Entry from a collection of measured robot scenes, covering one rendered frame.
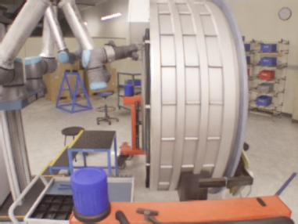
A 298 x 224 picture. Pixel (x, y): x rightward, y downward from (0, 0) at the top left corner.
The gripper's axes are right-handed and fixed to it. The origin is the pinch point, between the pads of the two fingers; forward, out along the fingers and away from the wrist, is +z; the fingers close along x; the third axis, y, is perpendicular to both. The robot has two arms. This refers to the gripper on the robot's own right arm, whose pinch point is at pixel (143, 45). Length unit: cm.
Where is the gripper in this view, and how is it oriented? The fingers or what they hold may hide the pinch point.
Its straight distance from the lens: 141.0
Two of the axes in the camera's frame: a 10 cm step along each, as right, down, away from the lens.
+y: 4.1, 8.0, -4.3
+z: 8.8, -2.4, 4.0
